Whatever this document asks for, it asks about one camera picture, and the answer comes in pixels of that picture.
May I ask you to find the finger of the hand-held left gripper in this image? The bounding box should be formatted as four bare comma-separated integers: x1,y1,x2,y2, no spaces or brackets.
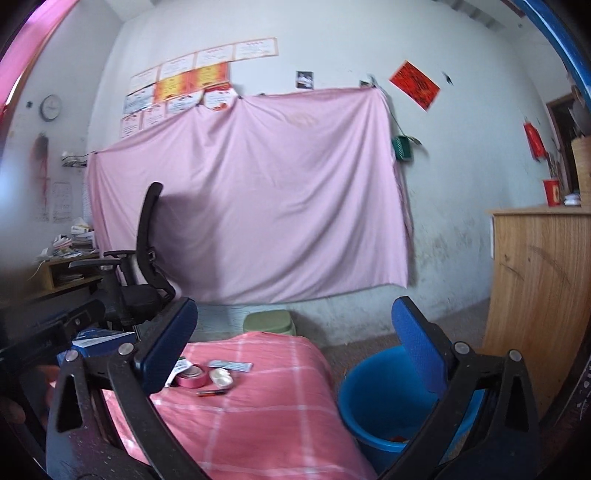
25,299,106,344

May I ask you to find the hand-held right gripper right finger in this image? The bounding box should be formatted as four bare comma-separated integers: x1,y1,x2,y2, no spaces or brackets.
392,296,541,480

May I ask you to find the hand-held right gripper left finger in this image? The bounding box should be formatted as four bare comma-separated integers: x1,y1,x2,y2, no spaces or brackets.
46,296,206,480

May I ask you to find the pink tape roll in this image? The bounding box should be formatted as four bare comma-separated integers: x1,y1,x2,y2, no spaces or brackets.
177,364,208,388

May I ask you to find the blue plastic bucket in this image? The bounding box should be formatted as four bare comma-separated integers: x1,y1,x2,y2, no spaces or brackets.
337,345,485,474

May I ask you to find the person's left hand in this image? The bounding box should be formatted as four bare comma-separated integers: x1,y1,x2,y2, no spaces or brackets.
0,364,62,430

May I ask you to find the dark blue cardboard box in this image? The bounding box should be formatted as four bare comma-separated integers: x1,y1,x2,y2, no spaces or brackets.
58,329,139,365

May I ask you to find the wooden desk shelf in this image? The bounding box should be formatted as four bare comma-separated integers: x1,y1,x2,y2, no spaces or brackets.
28,254,105,301

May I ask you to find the stack of books and papers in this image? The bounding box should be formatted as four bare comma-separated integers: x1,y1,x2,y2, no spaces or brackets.
48,217,98,259

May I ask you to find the green plastic stool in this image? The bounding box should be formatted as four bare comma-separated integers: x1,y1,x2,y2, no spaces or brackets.
242,310,297,337

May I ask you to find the black office chair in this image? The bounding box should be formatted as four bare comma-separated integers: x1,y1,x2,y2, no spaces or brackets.
69,182,177,333

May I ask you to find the wooden cabinet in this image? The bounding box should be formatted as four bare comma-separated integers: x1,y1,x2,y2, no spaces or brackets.
482,206,591,416

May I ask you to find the pink checked blanket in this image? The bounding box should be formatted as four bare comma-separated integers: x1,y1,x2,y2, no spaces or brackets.
99,333,377,480

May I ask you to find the red hanging scarf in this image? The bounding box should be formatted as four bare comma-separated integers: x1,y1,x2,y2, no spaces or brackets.
30,133,51,222

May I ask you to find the pink window curtain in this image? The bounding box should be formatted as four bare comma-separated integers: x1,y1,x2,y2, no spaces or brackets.
0,0,77,121

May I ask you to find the blue printed curtain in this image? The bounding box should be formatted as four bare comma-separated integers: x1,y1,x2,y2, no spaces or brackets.
512,0,591,112

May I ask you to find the white wall calendar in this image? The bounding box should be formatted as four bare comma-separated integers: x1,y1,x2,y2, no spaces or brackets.
48,182,75,224

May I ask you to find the pink wall sheet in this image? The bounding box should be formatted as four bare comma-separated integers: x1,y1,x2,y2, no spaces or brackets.
85,87,415,305

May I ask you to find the green wall basket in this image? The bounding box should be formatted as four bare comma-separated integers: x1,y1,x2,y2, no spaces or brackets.
392,134,423,162

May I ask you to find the round wall clock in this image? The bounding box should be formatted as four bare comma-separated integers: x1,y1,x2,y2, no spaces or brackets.
40,94,63,121

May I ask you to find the red hanging wall ornament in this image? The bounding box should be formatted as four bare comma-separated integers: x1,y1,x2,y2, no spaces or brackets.
523,119,548,161

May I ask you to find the red diamond wall poster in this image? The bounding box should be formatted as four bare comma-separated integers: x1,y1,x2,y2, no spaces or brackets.
389,60,441,112

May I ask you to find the group of wall certificates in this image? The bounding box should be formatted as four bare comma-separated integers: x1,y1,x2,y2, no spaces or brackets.
120,37,279,139

